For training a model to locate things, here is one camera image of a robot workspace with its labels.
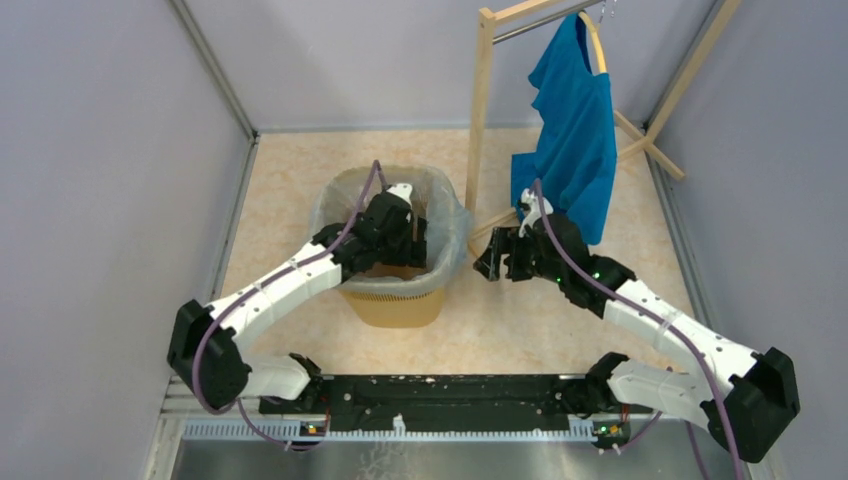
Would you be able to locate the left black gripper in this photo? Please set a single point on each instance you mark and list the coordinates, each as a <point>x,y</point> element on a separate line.
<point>415,252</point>

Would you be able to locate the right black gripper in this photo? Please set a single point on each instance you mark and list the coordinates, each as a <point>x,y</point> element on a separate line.
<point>505,240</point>

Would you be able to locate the yellow mesh trash bin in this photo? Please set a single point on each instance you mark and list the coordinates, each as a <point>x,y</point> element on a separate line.
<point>385,296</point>

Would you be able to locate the blue plastic trash bag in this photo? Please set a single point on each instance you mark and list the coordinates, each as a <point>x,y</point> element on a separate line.
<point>433,198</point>

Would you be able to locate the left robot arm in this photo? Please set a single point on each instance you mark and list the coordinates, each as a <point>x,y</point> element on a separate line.
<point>209,342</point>

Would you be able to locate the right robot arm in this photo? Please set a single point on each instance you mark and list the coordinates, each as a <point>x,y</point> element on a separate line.
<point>745,399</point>

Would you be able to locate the blue t-shirt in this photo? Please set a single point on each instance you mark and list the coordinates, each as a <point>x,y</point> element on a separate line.
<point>575,155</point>

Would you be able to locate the yellow clothes hanger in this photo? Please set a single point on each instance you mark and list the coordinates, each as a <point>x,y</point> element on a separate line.
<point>594,36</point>

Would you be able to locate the wooden clothes rack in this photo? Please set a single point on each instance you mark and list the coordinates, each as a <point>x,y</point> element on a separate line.
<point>644,140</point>

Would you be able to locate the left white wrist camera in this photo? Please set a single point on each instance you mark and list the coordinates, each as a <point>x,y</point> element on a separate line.
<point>403,191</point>

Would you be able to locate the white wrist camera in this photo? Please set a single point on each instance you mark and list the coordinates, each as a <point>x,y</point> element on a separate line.
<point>533,208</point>
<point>403,191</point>

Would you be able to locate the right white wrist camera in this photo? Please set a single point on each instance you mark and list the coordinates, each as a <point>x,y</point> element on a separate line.
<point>533,208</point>

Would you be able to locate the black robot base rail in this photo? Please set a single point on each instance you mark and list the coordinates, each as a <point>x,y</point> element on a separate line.
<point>449,403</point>

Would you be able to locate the white cable duct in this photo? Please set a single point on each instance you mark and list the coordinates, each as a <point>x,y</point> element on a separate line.
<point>579,430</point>

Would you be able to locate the metal corner post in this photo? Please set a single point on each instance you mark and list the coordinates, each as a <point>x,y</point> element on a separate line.
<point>213,67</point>

